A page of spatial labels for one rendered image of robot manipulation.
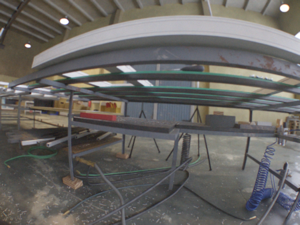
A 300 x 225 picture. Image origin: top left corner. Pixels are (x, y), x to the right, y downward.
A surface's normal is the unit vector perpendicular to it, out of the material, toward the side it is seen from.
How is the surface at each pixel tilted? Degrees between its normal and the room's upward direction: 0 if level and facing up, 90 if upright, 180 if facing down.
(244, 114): 90
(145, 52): 90
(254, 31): 90
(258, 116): 90
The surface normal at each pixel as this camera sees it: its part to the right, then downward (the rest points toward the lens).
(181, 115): -0.27, -0.03
